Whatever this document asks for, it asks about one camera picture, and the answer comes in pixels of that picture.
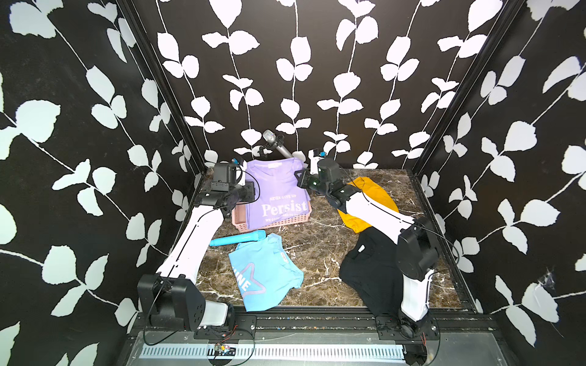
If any black t-shirt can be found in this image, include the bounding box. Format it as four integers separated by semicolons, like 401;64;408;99
339;227;403;317

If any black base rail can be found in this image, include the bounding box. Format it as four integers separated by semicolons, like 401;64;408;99
146;306;501;344

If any black microphone stand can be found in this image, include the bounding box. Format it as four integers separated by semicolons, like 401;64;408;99
253;146;273;160

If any blue toy microphone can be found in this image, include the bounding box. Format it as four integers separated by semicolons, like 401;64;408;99
209;230;266;247

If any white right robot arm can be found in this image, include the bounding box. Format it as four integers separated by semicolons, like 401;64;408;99
295;167;440;339

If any silver microphone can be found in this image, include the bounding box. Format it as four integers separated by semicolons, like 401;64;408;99
262;130;293;159

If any light blue t-shirt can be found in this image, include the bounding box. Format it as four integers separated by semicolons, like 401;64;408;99
228;233;304;312

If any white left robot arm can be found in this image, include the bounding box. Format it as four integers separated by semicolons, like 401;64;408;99
137;182;256;331

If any purple t-shirt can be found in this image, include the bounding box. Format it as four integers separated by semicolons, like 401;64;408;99
246;158;310;230

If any small circuit board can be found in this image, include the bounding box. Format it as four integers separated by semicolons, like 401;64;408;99
213;345;237;358

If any pink plastic basket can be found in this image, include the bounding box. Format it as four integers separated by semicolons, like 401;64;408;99
231;204;312;233

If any yellow t-shirt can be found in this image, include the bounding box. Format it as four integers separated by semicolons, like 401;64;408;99
338;177;401;240

